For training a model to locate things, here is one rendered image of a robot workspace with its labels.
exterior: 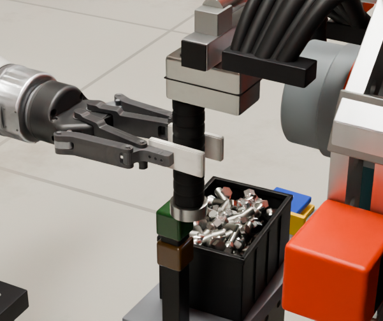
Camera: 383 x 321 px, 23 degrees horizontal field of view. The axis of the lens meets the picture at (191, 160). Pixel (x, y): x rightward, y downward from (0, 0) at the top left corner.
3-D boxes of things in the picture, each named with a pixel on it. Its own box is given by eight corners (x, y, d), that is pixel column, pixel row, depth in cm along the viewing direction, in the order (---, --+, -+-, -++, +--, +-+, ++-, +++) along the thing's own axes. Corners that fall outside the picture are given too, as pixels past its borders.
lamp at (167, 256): (180, 274, 127) (180, 249, 125) (155, 265, 129) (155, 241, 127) (194, 259, 130) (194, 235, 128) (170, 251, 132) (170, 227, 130)
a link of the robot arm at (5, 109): (-14, 146, 114) (24, 158, 112) (-22, 78, 110) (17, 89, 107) (34, 118, 121) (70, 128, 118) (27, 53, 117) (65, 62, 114)
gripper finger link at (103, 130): (80, 106, 109) (71, 111, 108) (149, 135, 103) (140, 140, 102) (82, 136, 111) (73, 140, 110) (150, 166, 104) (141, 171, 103)
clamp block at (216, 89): (239, 118, 95) (240, 70, 93) (164, 99, 99) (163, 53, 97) (261, 100, 99) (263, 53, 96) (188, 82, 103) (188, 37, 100)
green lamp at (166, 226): (180, 243, 125) (180, 218, 123) (155, 235, 127) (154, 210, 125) (194, 229, 128) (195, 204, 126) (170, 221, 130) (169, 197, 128)
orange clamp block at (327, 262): (397, 283, 85) (361, 339, 78) (317, 258, 88) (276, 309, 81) (405, 218, 81) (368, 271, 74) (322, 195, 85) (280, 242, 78)
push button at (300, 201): (294, 225, 159) (295, 214, 158) (257, 214, 162) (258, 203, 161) (311, 206, 164) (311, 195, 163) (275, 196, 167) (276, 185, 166)
